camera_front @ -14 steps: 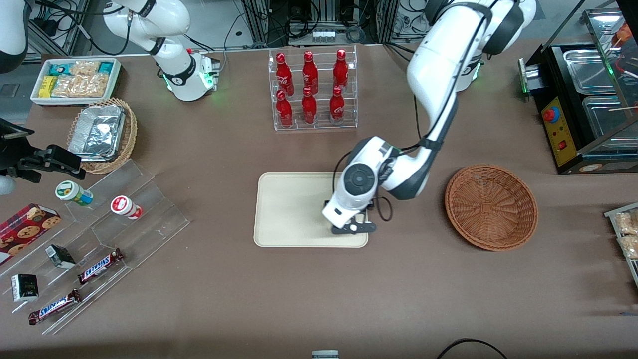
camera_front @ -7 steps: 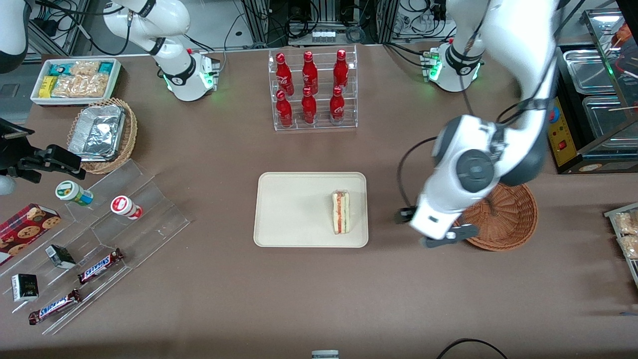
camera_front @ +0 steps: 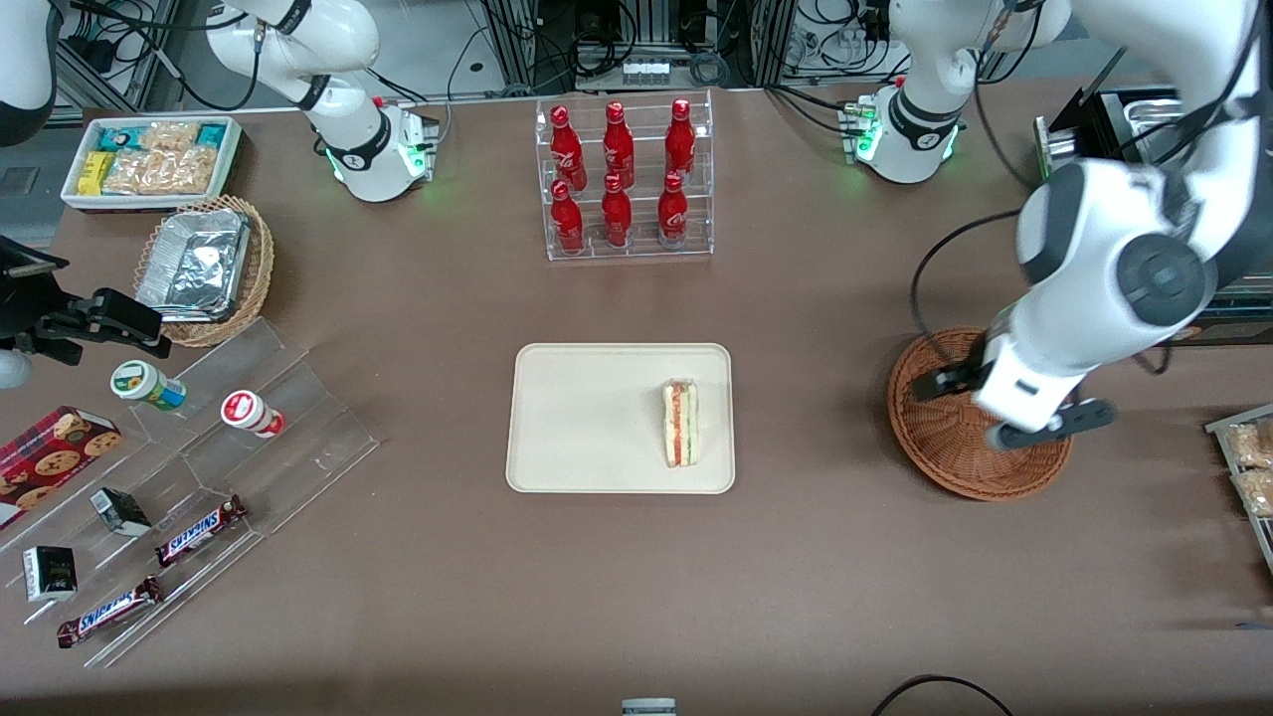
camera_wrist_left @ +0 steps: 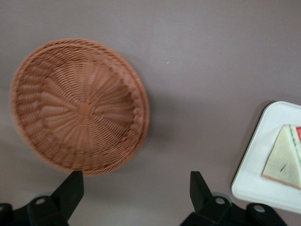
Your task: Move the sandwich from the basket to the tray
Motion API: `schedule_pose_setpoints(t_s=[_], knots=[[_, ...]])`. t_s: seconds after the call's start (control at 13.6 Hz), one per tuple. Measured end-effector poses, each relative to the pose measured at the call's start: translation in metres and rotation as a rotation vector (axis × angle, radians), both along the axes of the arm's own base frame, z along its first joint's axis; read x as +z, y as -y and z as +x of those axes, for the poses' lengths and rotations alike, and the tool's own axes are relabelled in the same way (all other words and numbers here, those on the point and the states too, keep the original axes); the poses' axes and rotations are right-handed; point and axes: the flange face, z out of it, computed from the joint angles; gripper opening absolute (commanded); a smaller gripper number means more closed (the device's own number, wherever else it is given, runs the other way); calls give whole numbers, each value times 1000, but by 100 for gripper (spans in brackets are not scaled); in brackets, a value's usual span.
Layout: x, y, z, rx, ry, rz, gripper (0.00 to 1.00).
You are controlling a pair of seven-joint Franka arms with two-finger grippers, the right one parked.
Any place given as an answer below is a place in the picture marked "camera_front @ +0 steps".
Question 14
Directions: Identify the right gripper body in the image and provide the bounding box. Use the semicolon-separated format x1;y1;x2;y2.
0;298;86;391

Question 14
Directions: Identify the triangle sandwich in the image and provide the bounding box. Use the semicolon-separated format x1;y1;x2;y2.
662;378;701;468

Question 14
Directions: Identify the round brown wicker basket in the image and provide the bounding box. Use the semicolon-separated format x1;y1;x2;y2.
887;327;1074;501

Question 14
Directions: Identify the light wicker basket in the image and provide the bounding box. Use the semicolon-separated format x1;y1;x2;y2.
133;195;275;348

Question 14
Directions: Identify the cream rectangular serving tray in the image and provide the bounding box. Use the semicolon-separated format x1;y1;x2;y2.
505;343;736;495

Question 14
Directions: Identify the green-lid yogurt cup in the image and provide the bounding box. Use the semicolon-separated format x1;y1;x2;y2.
110;360;188;413

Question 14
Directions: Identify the white snack bin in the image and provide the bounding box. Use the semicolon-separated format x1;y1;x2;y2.
61;115;244;214

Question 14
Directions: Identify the aluminium foil container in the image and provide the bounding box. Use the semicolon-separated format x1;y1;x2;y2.
136;208;252;322

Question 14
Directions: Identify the red cookie box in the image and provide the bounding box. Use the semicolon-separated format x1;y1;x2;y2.
0;405;123;530

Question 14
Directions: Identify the grey metal bread shelf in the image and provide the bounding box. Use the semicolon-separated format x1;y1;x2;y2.
1204;402;1273;580

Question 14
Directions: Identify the large clear cracker bag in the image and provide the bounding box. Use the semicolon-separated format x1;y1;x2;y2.
102;147;218;196

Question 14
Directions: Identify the red-lid yogurt cup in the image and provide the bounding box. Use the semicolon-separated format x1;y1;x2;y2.
220;390;287;440

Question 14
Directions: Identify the wrapped bread pack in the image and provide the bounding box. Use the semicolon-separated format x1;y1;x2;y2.
1233;467;1273;518
1224;419;1273;469

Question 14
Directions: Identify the small clear cracker bag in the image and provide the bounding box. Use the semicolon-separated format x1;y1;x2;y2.
139;120;202;152

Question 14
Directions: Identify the small black box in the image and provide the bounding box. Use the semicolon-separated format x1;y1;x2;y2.
90;486;153;539
22;545;79;604

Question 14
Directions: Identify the clear acrylic tiered stand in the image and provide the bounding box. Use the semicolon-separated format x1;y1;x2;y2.
0;317;380;669

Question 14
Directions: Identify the Snickers bar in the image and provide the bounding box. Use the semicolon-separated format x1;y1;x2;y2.
56;576;164;649
155;494;248;569

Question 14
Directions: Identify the red cola bottle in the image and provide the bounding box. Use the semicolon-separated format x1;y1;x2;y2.
657;171;689;250
550;180;586;255
665;97;697;180
602;175;634;249
550;105;588;192
603;101;636;190

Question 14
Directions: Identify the clear acrylic bottle rack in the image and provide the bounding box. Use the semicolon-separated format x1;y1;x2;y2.
535;89;715;263

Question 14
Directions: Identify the black looped cable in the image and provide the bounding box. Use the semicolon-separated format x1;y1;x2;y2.
910;209;1025;341

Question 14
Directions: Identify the black arched cable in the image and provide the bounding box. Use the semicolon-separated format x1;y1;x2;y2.
872;675;1013;716

